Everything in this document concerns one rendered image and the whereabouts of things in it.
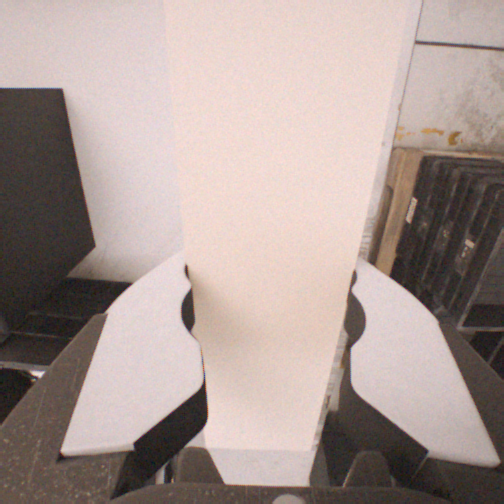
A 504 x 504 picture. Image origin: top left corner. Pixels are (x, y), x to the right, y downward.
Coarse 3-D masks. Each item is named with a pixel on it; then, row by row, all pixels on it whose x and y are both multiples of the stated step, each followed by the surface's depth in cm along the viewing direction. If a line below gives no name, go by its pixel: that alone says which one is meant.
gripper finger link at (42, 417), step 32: (96, 320) 8; (64, 352) 7; (64, 384) 6; (32, 416) 5; (64, 416) 5; (0, 448) 5; (32, 448) 5; (0, 480) 4; (32, 480) 4; (64, 480) 5; (96, 480) 5; (128, 480) 5
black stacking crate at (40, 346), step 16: (32, 320) 49; (48, 320) 49; (64, 320) 49; (80, 320) 49; (0, 336) 45; (16, 336) 45; (32, 336) 45; (48, 336) 45; (64, 336) 46; (0, 384) 50; (16, 384) 54; (0, 400) 50; (16, 400) 54; (0, 416) 50
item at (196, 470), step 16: (192, 448) 5; (192, 464) 5; (208, 464) 5; (352, 464) 5; (368, 464) 5; (384, 464) 5; (176, 480) 5; (192, 480) 5; (208, 480) 5; (352, 480) 5; (368, 480) 5; (384, 480) 5; (128, 496) 4; (144, 496) 4; (160, 496) 4; (176, 496) 4; (192, 496) 4; (208, 496) 4; (224, 496) 4; (240, 496) 4; (256, 496) 4; (272, 496) 4; (288, 496) 4; (304, 496) 4; (320, 496) 4; (336, 496) 4; (352, 496) 4; (368, 496) 4; (384, 496) 4; (400, 496) 4; (416, 496) 4; (432, 496) 4
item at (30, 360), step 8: (0, 352) 41; (8, 352) 41; (16, 352) 41; (24, 352) 41; (32, 352) 42; (40, 352) 42; (48, 352) 42; (0, 360) 40; (8, 360) 40; (16, 360) 40; (24, 360) 40; (32, 360) 40; (40, 360) 41; (48, 360) 41; (16, 368) 40; (24, 368) 40; (32, 368) 40; (40, 368) 40
